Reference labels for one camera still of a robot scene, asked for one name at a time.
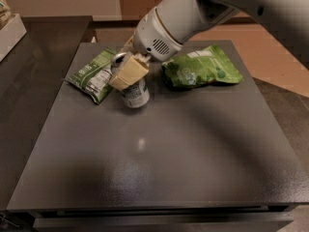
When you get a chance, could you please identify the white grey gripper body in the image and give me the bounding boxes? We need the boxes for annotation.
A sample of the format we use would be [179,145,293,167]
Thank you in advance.
[133,0,239,62]

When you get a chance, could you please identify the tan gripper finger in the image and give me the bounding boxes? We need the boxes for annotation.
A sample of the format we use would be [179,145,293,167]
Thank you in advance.
[123,37,134,52]
[109,53,150,91]

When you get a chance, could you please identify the silver green 7up can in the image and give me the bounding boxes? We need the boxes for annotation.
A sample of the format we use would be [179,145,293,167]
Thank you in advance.
[112,52,150,108]

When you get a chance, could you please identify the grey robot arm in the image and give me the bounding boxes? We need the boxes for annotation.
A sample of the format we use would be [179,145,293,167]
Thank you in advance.
[120,0,309,68]

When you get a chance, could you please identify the green jalapeno chip bag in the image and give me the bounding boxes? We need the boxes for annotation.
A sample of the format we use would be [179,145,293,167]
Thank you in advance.
[66,47,116,104]

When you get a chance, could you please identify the bright green chip bag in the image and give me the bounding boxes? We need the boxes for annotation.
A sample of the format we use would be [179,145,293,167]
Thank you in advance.
[161,44,243,89]

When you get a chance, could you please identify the white box at left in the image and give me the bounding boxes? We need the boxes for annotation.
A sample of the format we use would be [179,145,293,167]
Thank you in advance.
[0,14,27,62]

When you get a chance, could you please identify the dark drawer cabinet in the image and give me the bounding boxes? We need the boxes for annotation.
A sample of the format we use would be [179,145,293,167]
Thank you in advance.
[1,209,294,232]

